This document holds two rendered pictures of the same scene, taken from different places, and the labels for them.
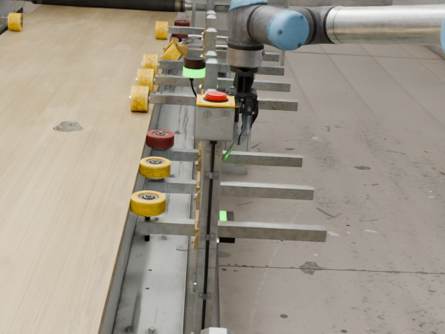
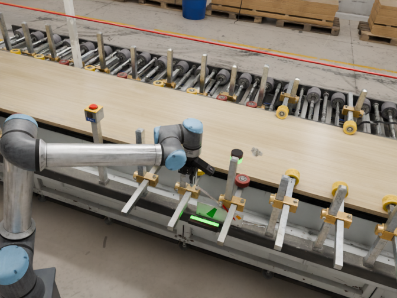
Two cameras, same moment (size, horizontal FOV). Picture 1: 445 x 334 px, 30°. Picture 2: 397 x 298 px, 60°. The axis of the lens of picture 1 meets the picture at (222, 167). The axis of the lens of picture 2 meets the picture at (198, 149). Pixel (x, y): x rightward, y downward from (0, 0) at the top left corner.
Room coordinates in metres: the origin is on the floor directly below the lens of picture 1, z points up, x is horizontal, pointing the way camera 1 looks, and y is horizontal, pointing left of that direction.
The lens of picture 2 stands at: (2.49, -1.22, 2.16)
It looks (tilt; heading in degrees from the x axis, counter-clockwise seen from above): 38 degrees down; 109
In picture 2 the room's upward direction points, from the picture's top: 4 degrees clockwise
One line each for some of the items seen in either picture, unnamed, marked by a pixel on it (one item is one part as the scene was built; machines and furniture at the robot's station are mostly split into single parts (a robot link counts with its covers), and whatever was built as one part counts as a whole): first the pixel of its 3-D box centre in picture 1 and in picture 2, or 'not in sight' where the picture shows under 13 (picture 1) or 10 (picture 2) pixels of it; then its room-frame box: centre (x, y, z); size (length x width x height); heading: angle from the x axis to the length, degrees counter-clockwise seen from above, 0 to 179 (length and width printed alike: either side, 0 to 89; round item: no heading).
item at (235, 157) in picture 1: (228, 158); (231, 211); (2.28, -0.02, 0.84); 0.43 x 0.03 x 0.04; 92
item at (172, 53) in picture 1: (171, 54); not in sight; (3.27, 0.23, 0.93); 0.09 x 0.08 x 0.09; 92
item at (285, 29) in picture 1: (281, 27); (168, 136); (1.97, -0.12, 1.28); 0.12 x 0.12 x 0.09; 38
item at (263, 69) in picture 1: (216, 66); (396, 239); (3.03, 0.04, 0.95); 0.50 x 0.04 x 0.04; 92
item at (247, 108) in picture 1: (242, 89); (189, 162); (2.04, -0.04, 1.11); 0.09 x 0.08 x 0.12; 2
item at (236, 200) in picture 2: (205, 158); (231, 201); (2.26, 0.05, 0.85); 0.13 x 0.06 x 0.05; 2
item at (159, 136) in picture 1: (159, 150); (241, 185); (2.27, 0.18, 0.85); 0.08 x 0.08 x 0.11
